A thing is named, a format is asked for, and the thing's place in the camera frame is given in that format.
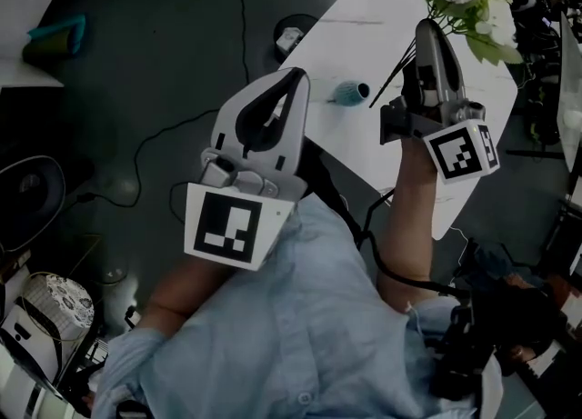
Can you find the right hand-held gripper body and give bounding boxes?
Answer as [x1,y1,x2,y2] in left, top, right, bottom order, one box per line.
[379,95,501,186]

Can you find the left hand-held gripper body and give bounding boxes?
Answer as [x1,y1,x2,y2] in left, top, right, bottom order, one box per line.
[183,148,310,272]

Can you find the teal vase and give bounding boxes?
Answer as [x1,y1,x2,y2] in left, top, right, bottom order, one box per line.
[333,79,372,108]

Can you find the person's right forearm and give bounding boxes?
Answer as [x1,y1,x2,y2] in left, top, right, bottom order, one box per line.
[375,135,445,314]

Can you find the person's left forearm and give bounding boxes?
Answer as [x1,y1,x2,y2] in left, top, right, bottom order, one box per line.
[135,251,237,341]

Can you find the white marble table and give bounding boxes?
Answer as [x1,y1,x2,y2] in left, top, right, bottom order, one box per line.
[276,0,520,250]

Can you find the black mesh wastebasket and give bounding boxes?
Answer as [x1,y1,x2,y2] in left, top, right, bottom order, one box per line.
[272,14,320,64]

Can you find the person's light blue shirt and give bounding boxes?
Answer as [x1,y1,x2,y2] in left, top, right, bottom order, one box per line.
[90,194,504,419]

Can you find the glossy grey table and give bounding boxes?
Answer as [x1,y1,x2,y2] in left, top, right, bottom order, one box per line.
[557,12,582,174]

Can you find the black harness pack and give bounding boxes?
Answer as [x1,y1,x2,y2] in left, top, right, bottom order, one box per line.
[426,234,567,404]

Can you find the teal rolled mat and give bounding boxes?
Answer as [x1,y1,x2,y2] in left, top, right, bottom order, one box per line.
[21,14,87,69]

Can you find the black office chair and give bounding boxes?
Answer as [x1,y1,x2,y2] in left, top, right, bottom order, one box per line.
[0,155,68,254]

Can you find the black striped clip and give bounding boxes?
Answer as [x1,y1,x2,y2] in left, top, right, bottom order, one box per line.
[115,401,151,419]

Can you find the white box black marks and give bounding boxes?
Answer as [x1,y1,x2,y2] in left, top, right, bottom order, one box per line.
[0,303,65,391]

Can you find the black floor cable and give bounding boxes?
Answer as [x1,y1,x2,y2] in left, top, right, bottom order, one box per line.
[85,109,220,209]

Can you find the black power cable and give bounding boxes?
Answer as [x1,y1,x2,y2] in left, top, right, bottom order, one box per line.
[233,0,251,85]

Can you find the patterned wire basket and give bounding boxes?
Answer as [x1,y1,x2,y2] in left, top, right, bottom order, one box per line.
[20,271,95,342]

